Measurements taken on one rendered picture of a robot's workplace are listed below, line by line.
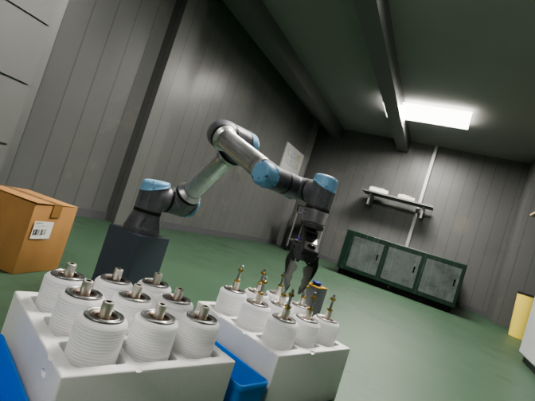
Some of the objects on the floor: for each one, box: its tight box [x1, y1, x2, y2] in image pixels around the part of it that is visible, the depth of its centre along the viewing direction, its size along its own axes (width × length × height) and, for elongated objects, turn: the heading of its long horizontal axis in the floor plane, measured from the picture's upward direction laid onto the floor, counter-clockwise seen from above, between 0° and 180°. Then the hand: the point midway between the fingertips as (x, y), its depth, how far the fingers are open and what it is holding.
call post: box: [301, 284, 327, 317], centre depth 153 cm, size 7×7×31 cm
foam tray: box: [195, 301, 350, 401], centre depth 127 cm, size 39×39×18 cm
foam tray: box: [1, 291, 235, 401], centre depth 87 cm, size 39×39×18 cm
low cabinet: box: [337, 229, 467, 313], centre depth 606 cm, size 170×155×70 cm
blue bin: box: [215, 341, 268, 401], centre depth 103 cm, size 30×11×12 cm, turn 129°
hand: (294, 288), depth 110 cm, fingers open, 3 cm apart
